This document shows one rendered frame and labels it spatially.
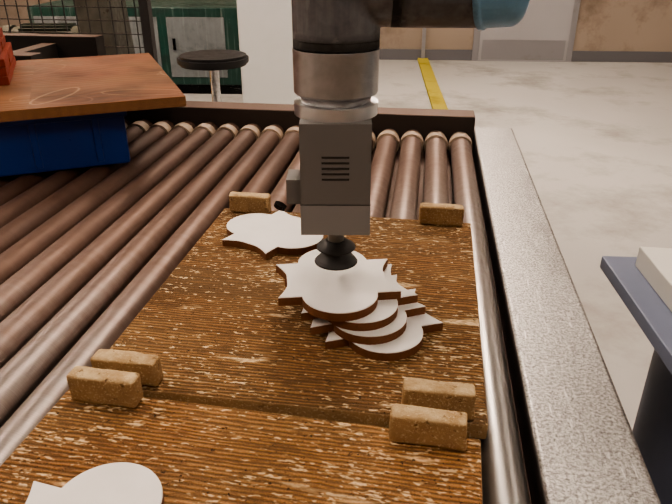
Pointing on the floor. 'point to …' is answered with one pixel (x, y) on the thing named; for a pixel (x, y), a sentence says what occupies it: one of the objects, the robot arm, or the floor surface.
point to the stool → (221, 60)
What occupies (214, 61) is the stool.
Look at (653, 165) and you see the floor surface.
